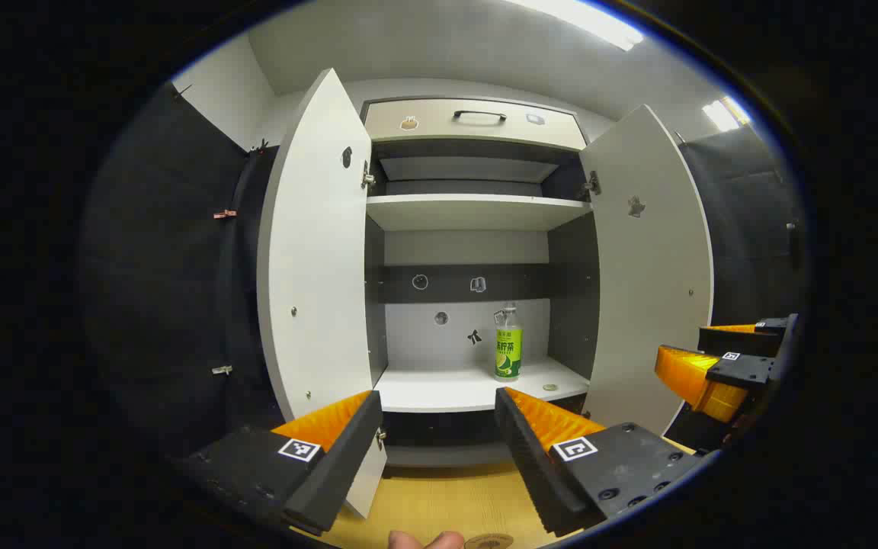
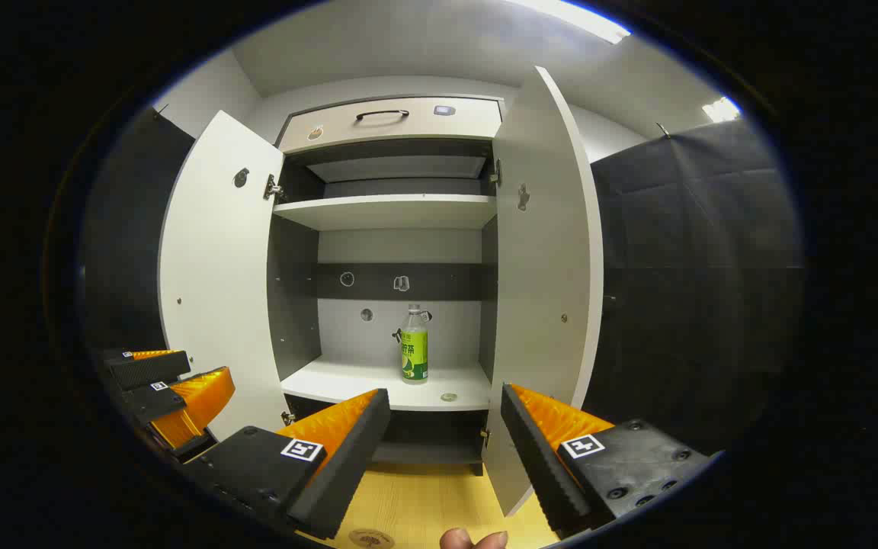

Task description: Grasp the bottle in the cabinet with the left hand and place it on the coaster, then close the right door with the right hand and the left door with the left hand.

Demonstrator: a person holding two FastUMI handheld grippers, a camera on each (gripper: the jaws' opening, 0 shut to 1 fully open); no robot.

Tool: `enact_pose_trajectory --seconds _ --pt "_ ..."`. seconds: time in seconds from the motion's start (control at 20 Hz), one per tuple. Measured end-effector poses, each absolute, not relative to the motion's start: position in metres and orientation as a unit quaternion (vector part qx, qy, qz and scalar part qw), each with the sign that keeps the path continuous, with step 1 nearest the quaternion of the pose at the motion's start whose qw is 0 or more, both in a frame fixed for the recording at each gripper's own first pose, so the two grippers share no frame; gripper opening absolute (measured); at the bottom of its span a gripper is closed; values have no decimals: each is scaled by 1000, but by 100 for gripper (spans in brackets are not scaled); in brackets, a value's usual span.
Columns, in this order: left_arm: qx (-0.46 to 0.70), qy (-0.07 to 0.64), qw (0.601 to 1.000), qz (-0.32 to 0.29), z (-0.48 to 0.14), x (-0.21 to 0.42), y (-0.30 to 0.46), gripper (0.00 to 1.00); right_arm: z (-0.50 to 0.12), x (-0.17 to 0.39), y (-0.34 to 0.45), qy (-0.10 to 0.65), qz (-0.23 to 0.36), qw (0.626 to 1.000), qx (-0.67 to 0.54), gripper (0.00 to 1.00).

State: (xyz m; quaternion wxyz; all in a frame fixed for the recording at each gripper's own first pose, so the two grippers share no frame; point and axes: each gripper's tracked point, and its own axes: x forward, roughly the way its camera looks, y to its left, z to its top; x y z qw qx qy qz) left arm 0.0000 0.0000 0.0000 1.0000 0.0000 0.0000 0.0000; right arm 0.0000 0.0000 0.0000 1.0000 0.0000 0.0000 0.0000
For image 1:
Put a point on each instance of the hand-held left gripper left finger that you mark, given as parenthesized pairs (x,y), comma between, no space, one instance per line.
(340,465)

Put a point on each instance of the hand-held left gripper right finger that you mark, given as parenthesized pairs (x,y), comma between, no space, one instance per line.
(530,465)

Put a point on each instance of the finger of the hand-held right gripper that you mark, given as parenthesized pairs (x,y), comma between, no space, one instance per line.
(744,371)
(736,341)

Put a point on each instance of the white cabinet door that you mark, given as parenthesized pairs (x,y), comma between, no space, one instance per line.
(645,305)
(317,267)

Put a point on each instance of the green label bottle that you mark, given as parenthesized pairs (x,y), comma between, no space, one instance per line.
(508,354)

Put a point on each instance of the small ceiling light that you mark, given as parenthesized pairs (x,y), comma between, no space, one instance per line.
(722,114)

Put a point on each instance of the black backdrop cloth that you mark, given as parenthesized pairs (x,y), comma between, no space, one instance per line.
(165,267)

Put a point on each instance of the black binder clip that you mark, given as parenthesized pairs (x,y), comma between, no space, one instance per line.
(261,145)

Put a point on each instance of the long ceiling light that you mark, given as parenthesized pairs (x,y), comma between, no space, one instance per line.
(584,21)

